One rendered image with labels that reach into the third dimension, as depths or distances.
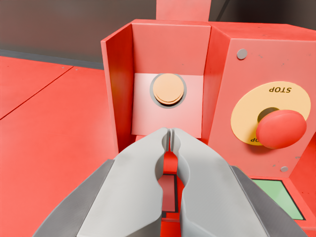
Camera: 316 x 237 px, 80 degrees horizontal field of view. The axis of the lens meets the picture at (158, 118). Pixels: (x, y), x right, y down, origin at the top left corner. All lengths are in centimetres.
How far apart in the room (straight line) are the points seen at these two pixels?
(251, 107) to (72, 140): 41
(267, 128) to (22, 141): 49
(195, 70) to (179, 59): 2
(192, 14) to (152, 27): 60
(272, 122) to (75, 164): 37
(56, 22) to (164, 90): 89
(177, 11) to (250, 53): 66
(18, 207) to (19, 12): 91
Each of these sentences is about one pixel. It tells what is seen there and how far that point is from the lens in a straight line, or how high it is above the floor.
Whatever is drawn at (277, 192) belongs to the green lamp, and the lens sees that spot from 26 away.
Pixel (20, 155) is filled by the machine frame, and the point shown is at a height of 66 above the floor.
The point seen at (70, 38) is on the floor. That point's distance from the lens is 106.
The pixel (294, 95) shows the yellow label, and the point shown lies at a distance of 21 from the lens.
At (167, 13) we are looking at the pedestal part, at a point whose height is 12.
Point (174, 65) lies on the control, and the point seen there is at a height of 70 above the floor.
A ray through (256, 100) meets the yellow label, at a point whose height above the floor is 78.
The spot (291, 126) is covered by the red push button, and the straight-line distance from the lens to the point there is 19.
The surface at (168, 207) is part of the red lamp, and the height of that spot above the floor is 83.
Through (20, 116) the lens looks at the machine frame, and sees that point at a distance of 63.
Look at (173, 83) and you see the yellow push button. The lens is 24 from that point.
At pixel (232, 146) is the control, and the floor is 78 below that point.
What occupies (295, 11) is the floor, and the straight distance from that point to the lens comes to 108.
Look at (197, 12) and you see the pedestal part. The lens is 83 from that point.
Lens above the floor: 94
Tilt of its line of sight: 57 degrees down
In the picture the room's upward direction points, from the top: 175 degrees counter-clockwise
